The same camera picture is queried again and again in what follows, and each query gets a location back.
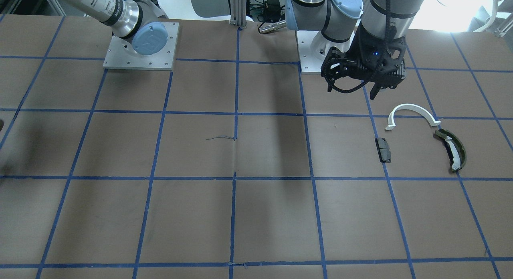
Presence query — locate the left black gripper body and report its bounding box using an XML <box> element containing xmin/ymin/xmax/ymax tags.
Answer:
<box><xmin>321</xmin><ymin>24</ymin><xmax>407</xmax><ymax>93</ymax></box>

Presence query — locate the green brake shoe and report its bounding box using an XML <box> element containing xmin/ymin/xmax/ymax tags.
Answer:
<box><xmin>434</xmin><ymin>129</ymin><xmax>467</xmax><ymax>172</ymax></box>

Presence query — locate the black brake pad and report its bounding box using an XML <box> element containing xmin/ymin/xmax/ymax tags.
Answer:
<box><xmin>375</xmin><ymin>137</ymin><xmax>392</xmax><ymax>163</ymax></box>

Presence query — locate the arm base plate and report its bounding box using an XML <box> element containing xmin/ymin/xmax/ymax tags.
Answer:
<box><xmin>296</xmin><ymin>30</ymin><xmax>354</xmax><ymax>75</ymax></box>
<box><xmin>103</xmin><ymin>22</ymin><xmax>180</xmax><ymax>71</ymax></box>

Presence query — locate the aluminium frame post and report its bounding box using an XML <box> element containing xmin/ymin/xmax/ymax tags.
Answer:
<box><xmin>228</xmin><ymin>0</ymin><xmax>247</xmax><ymax>29</ymax></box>

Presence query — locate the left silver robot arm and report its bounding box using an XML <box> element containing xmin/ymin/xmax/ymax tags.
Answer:
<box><xmin>285</xmin><ymin>0</ymin><xmax>424</xmax><ymax>99</ymax></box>

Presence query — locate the white curved plastic piece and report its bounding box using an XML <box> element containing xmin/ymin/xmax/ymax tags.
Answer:
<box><xmin>385</xmin><ymin>104</ymin><xmax>441</xmax><ymax>131</ymax></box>

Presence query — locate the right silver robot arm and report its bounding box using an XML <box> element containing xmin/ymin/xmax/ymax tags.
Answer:
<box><xmin>63</xmin><ymin>0</ymin><xmax>168</xmax><ymax>55</ymax></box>

